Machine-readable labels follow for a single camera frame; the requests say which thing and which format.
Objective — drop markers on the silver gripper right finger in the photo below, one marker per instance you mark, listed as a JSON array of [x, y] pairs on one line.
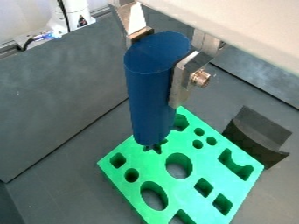
[[188, 73]]

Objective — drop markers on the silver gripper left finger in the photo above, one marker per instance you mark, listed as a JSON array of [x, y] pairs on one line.
[[131, 19]]

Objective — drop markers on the blue oval peg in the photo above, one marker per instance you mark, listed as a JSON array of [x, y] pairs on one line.
[[148, 63]]

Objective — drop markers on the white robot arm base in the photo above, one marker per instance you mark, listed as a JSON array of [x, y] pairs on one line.
[[70, 15]]

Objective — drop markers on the black curved block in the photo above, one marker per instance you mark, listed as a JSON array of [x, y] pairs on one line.
[[258, 136]]

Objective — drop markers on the dark grey raised panel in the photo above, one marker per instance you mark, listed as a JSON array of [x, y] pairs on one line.
[[56, 88]]

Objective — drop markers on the green shape sorting board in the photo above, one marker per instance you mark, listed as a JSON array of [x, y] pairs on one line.
[[190, 181]]

